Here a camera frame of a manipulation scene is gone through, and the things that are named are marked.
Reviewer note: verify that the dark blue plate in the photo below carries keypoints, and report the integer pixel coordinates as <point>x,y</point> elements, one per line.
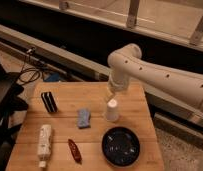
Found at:
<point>120,146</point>

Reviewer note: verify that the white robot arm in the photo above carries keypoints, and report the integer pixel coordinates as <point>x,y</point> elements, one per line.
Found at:
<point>126,62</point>

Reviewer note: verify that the wooden table board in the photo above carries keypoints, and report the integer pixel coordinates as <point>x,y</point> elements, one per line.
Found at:
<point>70,97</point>

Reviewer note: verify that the blue sponge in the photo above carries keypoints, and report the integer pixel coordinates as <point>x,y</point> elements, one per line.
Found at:
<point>83,118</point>

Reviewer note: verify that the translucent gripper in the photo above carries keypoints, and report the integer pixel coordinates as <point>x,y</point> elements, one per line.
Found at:
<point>110,94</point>

